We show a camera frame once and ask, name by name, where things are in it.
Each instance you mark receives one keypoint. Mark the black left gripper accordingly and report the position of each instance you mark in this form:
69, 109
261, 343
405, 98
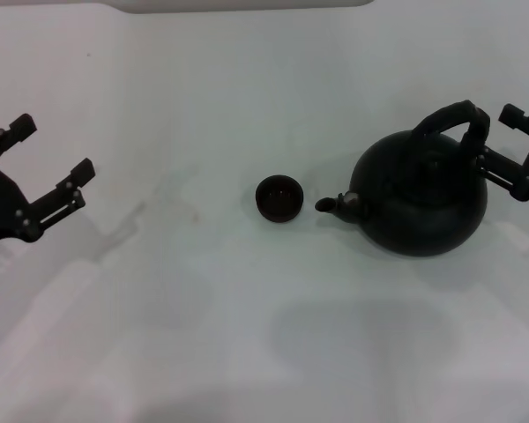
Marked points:
0, 207

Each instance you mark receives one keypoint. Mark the black round teapot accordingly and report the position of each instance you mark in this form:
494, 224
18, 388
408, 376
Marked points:
423, 211

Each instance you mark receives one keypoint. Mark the small dark teacup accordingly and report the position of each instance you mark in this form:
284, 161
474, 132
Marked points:
278, 198

